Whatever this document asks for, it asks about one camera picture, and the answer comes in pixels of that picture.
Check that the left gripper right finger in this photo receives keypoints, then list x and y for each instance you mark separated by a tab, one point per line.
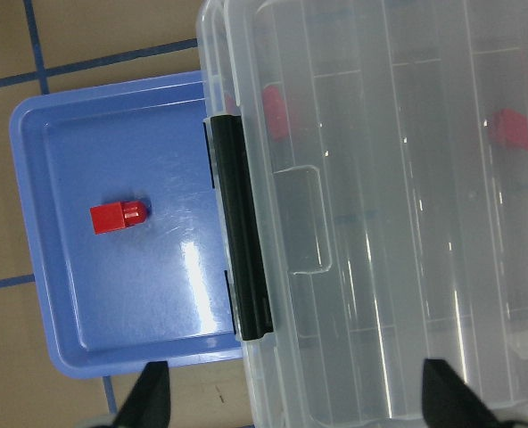
448	402

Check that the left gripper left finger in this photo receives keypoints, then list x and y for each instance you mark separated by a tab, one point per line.
148	403

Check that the red block with stud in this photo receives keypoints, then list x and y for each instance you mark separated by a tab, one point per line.
117	216

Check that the clear plastic box lid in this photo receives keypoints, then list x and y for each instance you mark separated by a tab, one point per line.
402	214

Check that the blue plastic tray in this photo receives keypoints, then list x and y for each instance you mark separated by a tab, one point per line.
111	303

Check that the clear plastic storage box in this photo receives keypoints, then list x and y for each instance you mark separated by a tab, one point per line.
380	214

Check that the red block under lid centre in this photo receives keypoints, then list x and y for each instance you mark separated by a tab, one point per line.
509	128

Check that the red block near box corner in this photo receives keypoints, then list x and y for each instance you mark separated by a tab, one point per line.
275	112

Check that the black box latch handle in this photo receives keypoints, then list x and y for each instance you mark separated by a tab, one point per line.
230	167

